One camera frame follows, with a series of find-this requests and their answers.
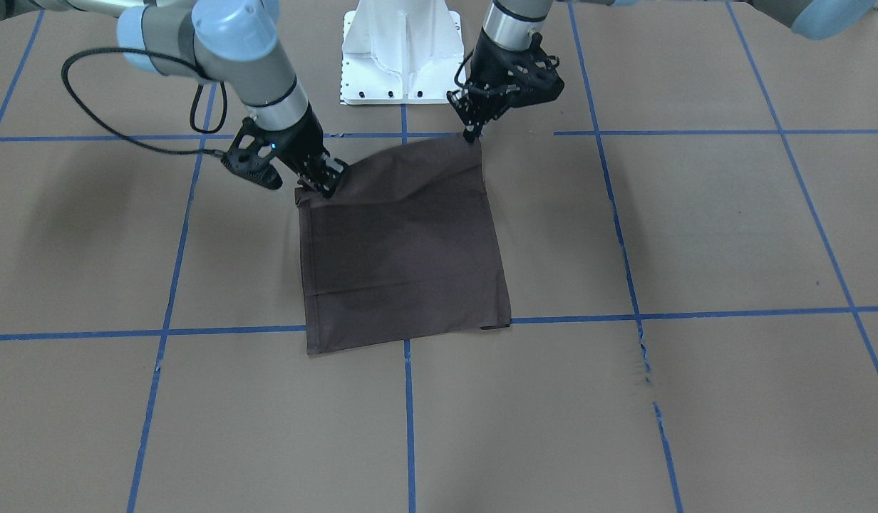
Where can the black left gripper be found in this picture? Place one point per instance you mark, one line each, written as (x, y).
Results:
(493, 70)

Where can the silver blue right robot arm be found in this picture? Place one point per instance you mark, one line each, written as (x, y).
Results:
(234, 44)

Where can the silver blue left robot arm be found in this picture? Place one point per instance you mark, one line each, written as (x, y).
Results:
(509, 23)

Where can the blue tape line lengthwise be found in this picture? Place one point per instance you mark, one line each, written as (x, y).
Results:
(618, 227)

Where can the dark brown t-shirt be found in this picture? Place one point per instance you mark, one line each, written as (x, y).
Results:
(405, 248)

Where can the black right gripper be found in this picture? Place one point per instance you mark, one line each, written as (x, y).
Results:
(301, 144)

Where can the blue centre tape line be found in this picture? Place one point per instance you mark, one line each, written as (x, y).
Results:
(410, 434)

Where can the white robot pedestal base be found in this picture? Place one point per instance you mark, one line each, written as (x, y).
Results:
(400, 52)

